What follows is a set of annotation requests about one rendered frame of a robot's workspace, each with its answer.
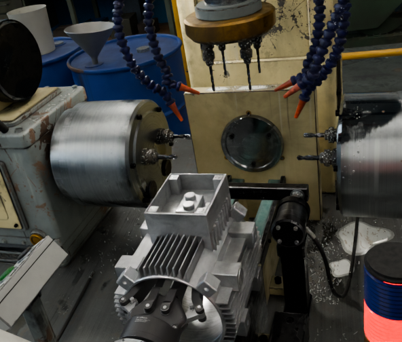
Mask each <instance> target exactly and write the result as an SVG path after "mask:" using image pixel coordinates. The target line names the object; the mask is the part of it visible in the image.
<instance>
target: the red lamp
mask: <svg viewBox="0 0 402 342"><path fill-rule="evenodd" d="M364 331H365V335H366V337H367V338H368V339H369V341H370V342H402V320H401V321H399V320H389V319H386V318H383V317H381V316H379V315H377V314H375V313H374V312H372V310H370V309H369V308H368V306H367V305H366V303H365V300H364Z"/></svg>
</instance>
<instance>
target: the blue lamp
mask: <svg viewBox="0 0 402 342"><path fill-rule="evenodd" d="M364 300H365V303H366V305H367V306H368V308H369V309H370V310H372V312H374V313H375V314H377V315H379V316H381V317H383V318H386V319H389V320H399V321H401V320H402V285H394V284H387V283H385V282H383V281H381V280H379V279H377V278H375V277H374V276H372V275H371V274H370V273H369V272H368V271H367V270H366V268H365V265H364Z"/></svg>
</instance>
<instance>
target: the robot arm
mask: <svg viewBox="0 0 402 342"><path fill-rule="evenodd" d="M172 281H173V280H167V279H150V280H145V281H142V282H139V283H138V284H136V285H135V286H133V288H132V289H131V290H130V291H129V292H127V293H126V294H125V295H124V296H122V297H121V298H120V299H119V302H120V305H121V307H122V310H123V312H124V313H125V314H128V319H129V320H128V321H127V322H126V325H125V327H124V329H123V331H122V333H121V335H120V337H119V339H118V340H117V341H115V342H179V340H180V337H181V334H182V332H183V331H184V330H185V329H186V328H187V326H188V323H190V322H193V321H195V320H198V321H199V322H205V321H206V314H205V310H204V306H203V295H202V294H201V293H200V292H198V291H197V290H195V289H193V288H191V300H192V303H190V304H189V308H188V312H187V313H185V312H184V310H183V307H182V300H183V297H184V294H185V291H186V289H187V285H186V284H183V283H180V282H177V281H174V282H173V285H172V288H170V286H171V284H172ZM149 292H150V293H149ZM148 294H149V296H148V298H146V299H145V297H146V296H147V295H148ZM144 299H145V300H144ZM0 342H31V341H28V340H26V339H23V338H21V337H18V336H16V335H13V334H11V333H9V332H6V331H4V330H1V329H0Z"/></svg>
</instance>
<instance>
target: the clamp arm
mask: <svg viewBox="0 0 402 342"><path fill-rule="evenodd" d="M228 186H229V190H230V197H231V199H235V200H276V201H280V200H281V199H283V198H284V197H287V196H292V195H293V194H294V193H295V191H296V193H298V194H299V193H300V192H301V196H302V199H304V200H305V201H308V200H309V196H310V195H309V185H308V184H287V183H228Z"/></svg>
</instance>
